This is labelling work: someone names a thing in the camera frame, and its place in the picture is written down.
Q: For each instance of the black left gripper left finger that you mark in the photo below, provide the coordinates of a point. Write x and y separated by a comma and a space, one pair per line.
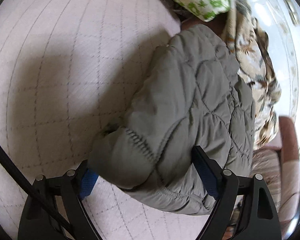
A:
72, 187

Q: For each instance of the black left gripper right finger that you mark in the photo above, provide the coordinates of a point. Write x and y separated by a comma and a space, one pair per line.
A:
221, 184

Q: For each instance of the grey quilted puffer jacket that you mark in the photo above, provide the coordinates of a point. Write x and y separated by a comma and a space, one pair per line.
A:
192, 96

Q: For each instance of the brown pink sofa armrest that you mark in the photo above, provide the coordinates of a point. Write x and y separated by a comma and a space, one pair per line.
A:
290, 171

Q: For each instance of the striped brown sofa cushion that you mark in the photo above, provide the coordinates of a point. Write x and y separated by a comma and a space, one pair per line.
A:
265, 179

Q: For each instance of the pink quilted bed cover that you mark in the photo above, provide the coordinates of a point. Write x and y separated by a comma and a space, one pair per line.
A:
68, 67

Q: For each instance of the leaf print fleece blanket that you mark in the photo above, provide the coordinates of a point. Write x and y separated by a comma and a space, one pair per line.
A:
249, 43

